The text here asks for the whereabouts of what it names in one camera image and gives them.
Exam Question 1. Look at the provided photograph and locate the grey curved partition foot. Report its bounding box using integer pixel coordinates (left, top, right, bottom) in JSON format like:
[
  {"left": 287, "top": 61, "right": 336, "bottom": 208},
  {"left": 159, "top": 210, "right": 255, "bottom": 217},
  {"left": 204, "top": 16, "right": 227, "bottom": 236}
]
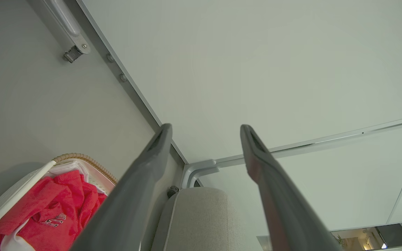
[{"left": 166, "top": 159, "right": 221, "bottom": 199}]

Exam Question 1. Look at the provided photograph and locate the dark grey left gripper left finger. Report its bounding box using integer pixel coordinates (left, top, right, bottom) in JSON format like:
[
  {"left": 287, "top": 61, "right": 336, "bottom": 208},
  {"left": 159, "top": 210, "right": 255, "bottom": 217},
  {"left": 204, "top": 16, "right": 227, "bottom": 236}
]
[{"left": 69, "top": 123, "right": 173, "bottom": 251}]

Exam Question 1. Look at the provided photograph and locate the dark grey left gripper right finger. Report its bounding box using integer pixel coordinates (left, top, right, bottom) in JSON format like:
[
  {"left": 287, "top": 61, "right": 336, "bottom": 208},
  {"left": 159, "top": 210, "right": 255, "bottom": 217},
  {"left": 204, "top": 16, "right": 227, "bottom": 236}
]
[{"left": 240, "top": 124, "right": 343, "bottom": 251}]

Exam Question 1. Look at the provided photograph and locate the grey partition foot with caster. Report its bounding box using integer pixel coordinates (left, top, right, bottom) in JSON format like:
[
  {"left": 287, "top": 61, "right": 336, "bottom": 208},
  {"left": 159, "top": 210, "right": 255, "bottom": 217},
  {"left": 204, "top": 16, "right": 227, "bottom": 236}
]
[{"left": 40, "top": 0, "right": 91, "bottom": 64}]

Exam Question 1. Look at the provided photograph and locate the red cloth garment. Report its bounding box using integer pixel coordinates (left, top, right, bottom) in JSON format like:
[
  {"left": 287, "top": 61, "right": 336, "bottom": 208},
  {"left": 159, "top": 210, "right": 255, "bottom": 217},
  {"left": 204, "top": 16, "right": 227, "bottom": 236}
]
[{"left": 0, "top": 170, "right": 108, "bottom": 251}]

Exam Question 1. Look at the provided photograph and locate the white fabric laundry basket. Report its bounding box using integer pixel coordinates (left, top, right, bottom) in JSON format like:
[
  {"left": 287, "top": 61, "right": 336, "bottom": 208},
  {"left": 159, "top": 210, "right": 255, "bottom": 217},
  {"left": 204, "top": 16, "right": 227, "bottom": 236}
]
[{"left": 0, "top": 153, "right": 118, "bottom": 251}]

